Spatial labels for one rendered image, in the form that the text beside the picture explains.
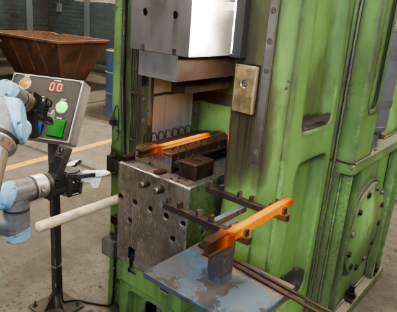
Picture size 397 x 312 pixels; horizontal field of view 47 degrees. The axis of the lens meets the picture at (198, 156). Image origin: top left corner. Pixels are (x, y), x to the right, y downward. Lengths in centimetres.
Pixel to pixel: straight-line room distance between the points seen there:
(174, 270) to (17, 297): 133
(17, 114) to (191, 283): 74
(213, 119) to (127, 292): 89
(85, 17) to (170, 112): 868
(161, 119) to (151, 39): 44
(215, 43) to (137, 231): 82
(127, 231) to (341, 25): 120
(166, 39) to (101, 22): 866
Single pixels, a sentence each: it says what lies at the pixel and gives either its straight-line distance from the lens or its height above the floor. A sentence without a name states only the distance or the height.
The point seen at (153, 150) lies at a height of 100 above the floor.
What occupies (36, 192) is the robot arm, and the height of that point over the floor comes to 98.
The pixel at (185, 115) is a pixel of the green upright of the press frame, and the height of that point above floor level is 104.
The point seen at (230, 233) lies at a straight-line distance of 121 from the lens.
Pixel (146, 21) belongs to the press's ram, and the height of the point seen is 147.
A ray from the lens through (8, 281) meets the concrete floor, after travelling 286.
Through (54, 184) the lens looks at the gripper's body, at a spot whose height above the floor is 99.
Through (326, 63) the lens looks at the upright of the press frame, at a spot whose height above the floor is 136.
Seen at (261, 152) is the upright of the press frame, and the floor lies 105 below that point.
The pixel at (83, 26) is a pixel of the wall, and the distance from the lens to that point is 1075.
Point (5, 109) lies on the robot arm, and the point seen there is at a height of 127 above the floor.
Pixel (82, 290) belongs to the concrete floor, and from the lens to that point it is 272.
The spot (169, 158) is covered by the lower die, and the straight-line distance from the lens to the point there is 177.
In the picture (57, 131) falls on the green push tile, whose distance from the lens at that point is 201.
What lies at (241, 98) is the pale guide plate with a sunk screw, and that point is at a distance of 167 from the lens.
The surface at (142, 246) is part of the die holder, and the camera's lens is 194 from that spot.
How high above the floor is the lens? 154
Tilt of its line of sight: 18 degrees down
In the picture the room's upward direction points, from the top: 5 degrees clockwise
